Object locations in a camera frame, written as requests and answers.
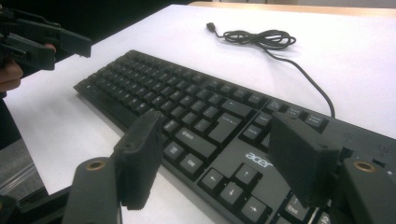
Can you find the white table board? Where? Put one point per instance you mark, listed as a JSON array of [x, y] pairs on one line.
[[342, 56]]

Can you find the metal floor rail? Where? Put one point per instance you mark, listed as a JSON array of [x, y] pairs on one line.
[[15, 180]]

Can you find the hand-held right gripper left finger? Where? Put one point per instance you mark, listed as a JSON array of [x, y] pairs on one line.
[[140, 161]]

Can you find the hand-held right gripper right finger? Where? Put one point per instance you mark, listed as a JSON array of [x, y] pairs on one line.
[[302, 161]]

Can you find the black computer keyboard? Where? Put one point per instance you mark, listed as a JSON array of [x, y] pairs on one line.
[[193, 105]]

